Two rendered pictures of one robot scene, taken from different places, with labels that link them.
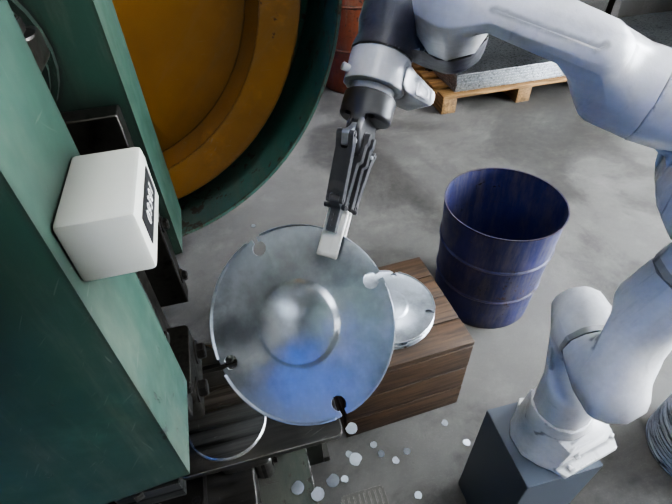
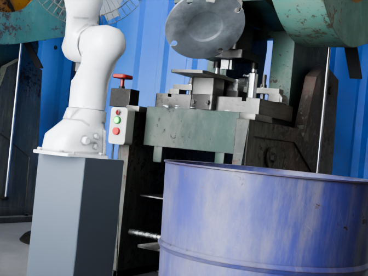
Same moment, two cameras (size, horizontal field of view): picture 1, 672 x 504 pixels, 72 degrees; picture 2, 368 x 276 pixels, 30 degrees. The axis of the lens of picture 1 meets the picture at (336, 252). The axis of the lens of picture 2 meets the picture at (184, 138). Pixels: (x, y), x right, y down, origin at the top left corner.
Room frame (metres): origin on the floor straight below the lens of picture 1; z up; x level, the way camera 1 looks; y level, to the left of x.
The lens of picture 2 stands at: (2.11, -1.68, 0.51)
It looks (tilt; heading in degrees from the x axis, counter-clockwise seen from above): 1 degrees up; 135
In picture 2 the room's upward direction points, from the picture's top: 6 degrees clockwise
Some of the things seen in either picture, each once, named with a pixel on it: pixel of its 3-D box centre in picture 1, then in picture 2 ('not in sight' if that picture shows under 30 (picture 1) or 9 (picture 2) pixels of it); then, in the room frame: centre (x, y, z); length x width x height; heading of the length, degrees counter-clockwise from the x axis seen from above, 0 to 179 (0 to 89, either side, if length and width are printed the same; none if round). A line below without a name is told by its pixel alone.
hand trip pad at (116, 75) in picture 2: not in sight; (122, 84); (0.06, 0.01, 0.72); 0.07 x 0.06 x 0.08; 103
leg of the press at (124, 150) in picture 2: not in sight; (179, 159); (0.03, 0.38, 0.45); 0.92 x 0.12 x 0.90; 103
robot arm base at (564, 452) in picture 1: (568, 416); (75, 131); (0.47, -0.49, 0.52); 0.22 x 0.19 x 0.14; 102
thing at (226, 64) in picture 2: not in sight; (226, 64); (0.33, 0.30, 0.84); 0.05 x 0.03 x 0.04; 13
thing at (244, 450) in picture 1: (262, 431); (202, 91); (0.36, 0.14, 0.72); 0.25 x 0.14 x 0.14; 103
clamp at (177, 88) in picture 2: not in sight; (189, 85); (0.16, 0.27, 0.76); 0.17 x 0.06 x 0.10; 13
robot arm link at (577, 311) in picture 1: (576, 354); (97, 67); (0.49, -0.45, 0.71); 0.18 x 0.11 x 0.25; 174
